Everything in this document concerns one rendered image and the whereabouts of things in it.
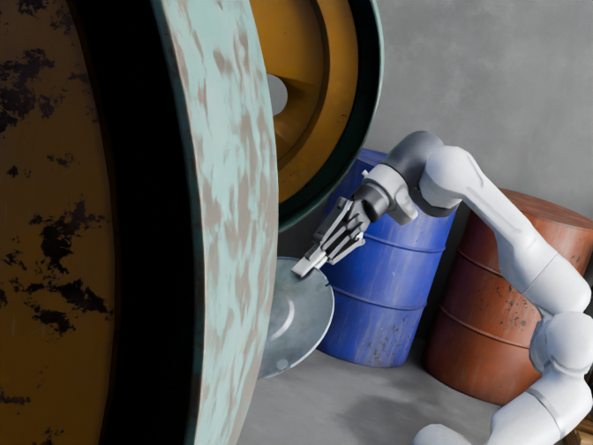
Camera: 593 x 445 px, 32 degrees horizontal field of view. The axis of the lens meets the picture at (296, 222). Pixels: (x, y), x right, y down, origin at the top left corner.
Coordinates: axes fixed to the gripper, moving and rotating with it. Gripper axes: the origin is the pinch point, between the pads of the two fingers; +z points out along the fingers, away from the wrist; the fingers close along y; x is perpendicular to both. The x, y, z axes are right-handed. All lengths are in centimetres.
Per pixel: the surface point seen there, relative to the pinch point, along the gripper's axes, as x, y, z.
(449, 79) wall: -172, -176, -210
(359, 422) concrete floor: -92, -193, -43
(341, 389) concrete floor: -117, -204, -55
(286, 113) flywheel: -28.0, 8.1, -25.6
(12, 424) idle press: 91, 111, 68
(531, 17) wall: -149, -161, -249
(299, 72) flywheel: -27.6, 14.3, -32.4
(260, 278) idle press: 92, 108, 54
